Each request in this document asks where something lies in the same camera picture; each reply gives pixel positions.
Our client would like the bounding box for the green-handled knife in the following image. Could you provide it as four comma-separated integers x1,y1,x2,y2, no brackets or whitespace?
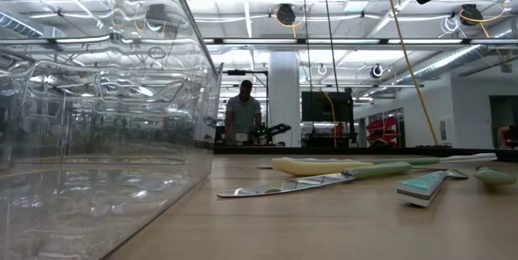
217,161,414,199
473,166,518,187

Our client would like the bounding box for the teal-patterned spoon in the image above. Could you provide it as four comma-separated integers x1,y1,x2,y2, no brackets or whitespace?
395,165,470,208

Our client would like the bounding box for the yellow-handled cutlery piece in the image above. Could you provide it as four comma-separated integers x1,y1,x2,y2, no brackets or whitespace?
271,156,374,177

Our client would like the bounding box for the red bin rack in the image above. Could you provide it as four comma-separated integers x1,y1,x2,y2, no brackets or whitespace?
365,115,401,148

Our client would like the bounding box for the person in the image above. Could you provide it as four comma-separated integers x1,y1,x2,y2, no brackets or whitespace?
498,124,518,151
224,79,263,146

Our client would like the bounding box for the black monitor screen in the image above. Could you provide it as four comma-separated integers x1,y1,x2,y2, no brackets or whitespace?
301,91,355,122

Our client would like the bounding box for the white square column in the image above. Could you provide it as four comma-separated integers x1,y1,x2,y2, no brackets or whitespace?
269,51,301,147

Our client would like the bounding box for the clear plastic tray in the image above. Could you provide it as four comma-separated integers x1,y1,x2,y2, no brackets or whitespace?
0,0,224,260

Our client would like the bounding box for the black ceiling cable reel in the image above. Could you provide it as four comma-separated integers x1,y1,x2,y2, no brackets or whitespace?
276,2,297,27
146,3,168,27
459,3,483,27
369,62,385,80

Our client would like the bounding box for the silver ceiling duct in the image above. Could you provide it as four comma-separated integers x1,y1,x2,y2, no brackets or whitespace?
394,28,518,87

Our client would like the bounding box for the yellow hanging cable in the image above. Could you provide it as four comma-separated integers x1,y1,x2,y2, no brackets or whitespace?
381,0,441,147

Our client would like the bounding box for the black hanging cable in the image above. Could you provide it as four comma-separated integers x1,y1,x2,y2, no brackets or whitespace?
301,0,316,134
321,0,342,94

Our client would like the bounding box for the black table frame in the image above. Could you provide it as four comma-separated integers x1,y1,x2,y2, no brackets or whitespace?
213,145,518,157

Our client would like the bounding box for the black background gantry frame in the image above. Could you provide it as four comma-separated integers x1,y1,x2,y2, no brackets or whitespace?
221,68,270,147

